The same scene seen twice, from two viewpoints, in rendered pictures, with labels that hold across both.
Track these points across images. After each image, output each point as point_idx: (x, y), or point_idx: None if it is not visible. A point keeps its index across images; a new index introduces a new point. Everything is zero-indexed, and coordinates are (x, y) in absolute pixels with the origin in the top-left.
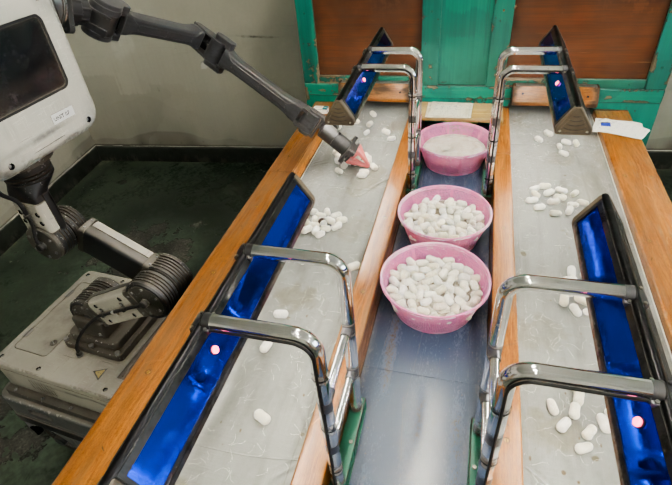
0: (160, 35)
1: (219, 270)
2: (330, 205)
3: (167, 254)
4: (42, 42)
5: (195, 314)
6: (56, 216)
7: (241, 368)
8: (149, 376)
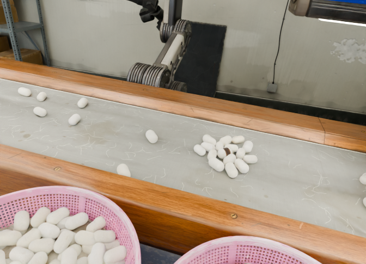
0: None
1: (146, 91)
2: (270, 166)
3: (164, 69)
4: None
5: (98, 84)
6: (169, 14)
7: (30, 104)
8: (50, 72)
